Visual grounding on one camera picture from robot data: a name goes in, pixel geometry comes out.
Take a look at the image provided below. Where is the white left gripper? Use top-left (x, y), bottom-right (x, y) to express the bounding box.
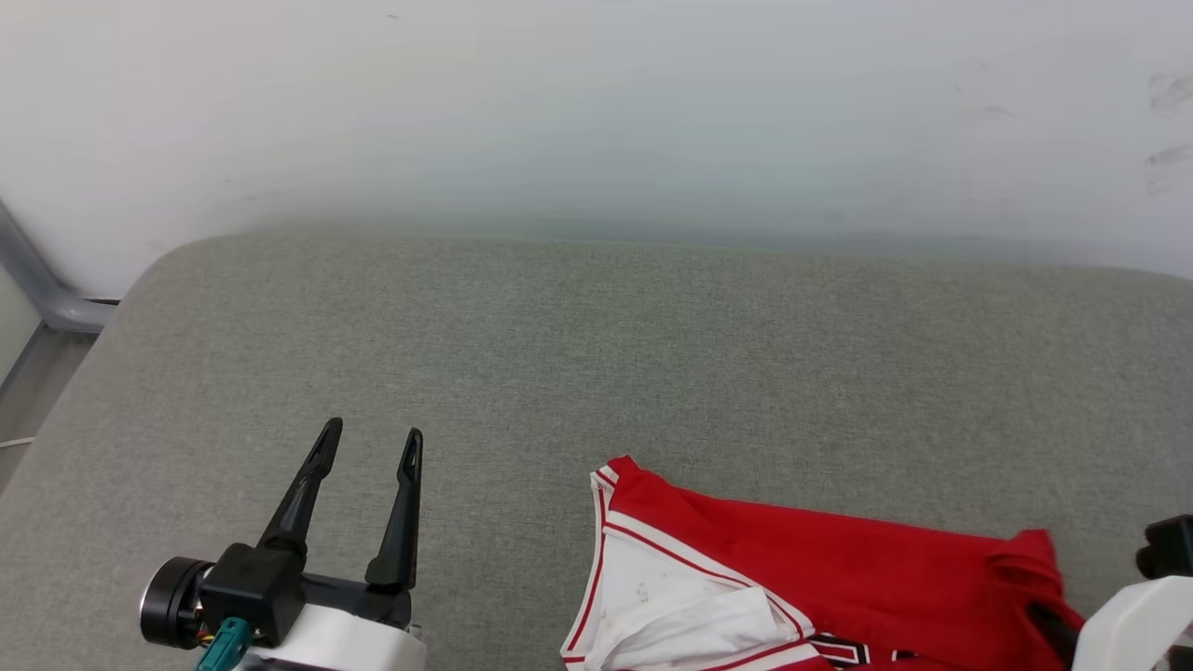
top-left (238, 417), bottom-right (429, 671)

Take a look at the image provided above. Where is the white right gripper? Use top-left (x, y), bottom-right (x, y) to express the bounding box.
top-left (1027, 575), bottom-right (1193, 671)

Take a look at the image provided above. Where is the red and white jersey garment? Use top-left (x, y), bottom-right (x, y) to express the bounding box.
top-left (559, 455), bottom-right (1087, 671)

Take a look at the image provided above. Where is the grey fabric sofa cushion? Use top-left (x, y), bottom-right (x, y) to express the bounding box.
top-left (0, 224), bottom-right (1193, 671)

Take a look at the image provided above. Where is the teal left camera connector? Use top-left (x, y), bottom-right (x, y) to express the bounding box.
top-left (194, 616), bottom-right (255, 671)

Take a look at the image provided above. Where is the grey metal frame tube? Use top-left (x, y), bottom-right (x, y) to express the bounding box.
top-left (0, 199), bottom-right (119, 392)

